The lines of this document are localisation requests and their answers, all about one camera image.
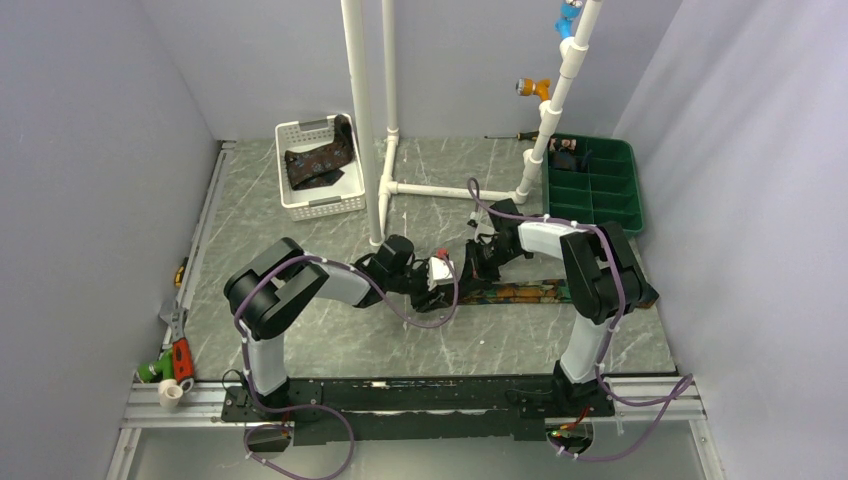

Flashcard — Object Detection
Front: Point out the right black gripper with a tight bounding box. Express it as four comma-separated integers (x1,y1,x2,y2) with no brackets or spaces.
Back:
458,239,522,296

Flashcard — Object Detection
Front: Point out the colourful patterned tie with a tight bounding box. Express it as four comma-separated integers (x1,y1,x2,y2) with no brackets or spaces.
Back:
458,279,572,305

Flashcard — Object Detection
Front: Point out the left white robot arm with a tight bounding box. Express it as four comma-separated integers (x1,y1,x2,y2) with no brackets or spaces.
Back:
223,235,459,420

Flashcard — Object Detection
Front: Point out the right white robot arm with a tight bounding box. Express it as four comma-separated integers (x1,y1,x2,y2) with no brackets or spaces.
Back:
463,200,650,415

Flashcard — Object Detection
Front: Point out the white perforated plastic basket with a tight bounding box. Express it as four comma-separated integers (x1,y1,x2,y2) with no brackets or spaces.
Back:
275,113,366,221

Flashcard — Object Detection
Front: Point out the rolled dark tie in tray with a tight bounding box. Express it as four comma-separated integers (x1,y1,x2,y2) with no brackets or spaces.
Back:
548,138,583,172

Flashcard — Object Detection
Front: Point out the black yellow screwdriver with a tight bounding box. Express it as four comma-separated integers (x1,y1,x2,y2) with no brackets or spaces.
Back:
485,131,539,141

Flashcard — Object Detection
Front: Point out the green compartment tray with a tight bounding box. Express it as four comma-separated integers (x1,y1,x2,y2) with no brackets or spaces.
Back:
542,133,644,237

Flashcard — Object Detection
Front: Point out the dark brown patterned tie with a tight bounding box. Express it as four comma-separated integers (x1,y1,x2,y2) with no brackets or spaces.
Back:
283,114,354,191

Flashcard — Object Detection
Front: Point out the orange nozzle fitting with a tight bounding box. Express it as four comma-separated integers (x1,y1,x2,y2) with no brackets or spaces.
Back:
515,77,551,102

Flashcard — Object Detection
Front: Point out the yellow black tape measure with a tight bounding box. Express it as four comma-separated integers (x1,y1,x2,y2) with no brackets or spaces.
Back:
173,263,186,288

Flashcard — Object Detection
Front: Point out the red grey pipe wrench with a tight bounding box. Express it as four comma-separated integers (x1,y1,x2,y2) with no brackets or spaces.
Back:
159,298,195,392

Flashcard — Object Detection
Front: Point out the white pipe coupling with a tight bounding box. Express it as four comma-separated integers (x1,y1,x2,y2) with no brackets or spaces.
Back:
157,378,184,411

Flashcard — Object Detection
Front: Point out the green pipe fitting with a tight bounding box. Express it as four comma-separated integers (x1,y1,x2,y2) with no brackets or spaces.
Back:
135,349,175,383

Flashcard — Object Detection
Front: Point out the blue nozzle fitting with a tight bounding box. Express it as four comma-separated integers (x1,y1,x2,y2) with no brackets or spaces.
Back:
555,0,584,39

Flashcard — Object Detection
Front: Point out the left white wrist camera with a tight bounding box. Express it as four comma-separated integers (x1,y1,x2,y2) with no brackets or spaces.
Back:
427,248,454,290

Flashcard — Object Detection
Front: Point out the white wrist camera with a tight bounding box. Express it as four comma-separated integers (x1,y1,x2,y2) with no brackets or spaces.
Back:
468,212,496,242
427,248,454,290

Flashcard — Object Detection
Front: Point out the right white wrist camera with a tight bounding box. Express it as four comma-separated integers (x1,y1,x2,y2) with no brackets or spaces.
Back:
468,212,496,242

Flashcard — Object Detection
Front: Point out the white PVC pipe frame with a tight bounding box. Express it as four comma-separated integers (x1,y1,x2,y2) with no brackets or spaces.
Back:
340,0,605,255

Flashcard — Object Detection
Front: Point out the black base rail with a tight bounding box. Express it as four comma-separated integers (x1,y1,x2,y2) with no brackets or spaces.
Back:
221,374,615,446

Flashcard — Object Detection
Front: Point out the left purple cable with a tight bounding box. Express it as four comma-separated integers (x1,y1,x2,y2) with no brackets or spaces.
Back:
231,251,460,480

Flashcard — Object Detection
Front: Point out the purple cable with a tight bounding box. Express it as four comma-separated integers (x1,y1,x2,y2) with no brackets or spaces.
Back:
466,177,696,464
231,251,460,480

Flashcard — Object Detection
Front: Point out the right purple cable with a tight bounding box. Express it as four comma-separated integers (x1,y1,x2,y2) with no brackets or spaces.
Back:
466,177,696,464

